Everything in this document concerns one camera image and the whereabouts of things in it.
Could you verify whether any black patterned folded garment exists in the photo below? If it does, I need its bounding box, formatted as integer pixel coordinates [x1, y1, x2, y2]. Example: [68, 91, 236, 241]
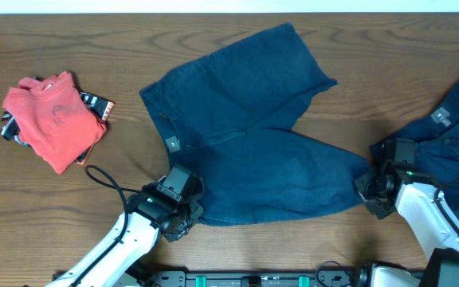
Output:
[0, 92, 115, 165]

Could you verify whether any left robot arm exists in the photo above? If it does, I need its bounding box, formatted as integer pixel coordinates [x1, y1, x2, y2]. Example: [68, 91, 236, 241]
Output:
[49, 165, 205, 287]

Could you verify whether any red folded t-shirt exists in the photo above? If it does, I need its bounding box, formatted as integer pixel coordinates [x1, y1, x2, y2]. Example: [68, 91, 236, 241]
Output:
[2, 71, 107, 174]

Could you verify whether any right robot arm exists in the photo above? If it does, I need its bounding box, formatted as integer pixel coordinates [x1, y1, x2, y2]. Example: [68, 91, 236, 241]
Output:
[351, 139, 459, 287]

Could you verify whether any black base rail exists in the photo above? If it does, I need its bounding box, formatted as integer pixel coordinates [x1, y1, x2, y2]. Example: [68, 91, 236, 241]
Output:
[144, 261, 378, 287]

